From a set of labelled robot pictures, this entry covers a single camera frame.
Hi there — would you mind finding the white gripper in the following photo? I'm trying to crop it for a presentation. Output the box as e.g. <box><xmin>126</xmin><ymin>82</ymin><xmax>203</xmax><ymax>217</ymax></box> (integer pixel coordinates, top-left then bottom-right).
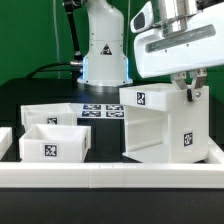
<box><xmin>134</xmin><ymin>7</ymin><xmax>224</xmax><ymax>102</ymax></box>

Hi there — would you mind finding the white drawer cabinet box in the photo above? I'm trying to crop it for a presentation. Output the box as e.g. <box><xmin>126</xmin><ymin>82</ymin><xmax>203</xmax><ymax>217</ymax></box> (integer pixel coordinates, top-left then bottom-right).
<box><xmin>120</xmin><ymin>83</ymin><xmax>209</xmax><ymax>163</ymax></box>

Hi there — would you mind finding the white drawer tray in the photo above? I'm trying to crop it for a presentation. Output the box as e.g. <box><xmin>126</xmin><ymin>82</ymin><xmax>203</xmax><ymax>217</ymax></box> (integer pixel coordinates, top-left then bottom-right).
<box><xmin>19</xmin><ymin>124</ymin><xmax>91</xmax><ymax>163</ymax></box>
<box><xmin>21</xmin><ymin>103</ymin><xmax>77</xmax><ymax>130</ymax></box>

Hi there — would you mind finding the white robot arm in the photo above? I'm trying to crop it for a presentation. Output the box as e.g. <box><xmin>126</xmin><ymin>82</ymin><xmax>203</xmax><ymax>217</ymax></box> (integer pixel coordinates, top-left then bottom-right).
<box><xmin>79</xmin><ymin>0</ymin><xmax>224</xmax><ymax>102</ymax></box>

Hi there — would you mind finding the marker tag sheet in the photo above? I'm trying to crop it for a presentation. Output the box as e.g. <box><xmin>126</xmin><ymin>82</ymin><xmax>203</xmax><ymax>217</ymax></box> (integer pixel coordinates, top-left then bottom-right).
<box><xmin>71</xmin><ymin>103</ymin><xmax>125</xmax><ymax>119</ymax></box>

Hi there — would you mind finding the white U-shaped obstacle fence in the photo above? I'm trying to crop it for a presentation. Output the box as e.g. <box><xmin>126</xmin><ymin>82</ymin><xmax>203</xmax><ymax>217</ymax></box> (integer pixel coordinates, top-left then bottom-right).
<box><xmin>0</xmin><ymin>127</ymin><xmax>224</xmax><ymax>188</ymax></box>

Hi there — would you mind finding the black cable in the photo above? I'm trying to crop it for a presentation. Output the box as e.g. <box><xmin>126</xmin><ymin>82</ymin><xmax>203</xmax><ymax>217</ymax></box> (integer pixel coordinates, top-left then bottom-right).
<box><xmin>25</xmin><ymin>61</ymin><xmax>83</xmax><ymax>80</ymax></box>

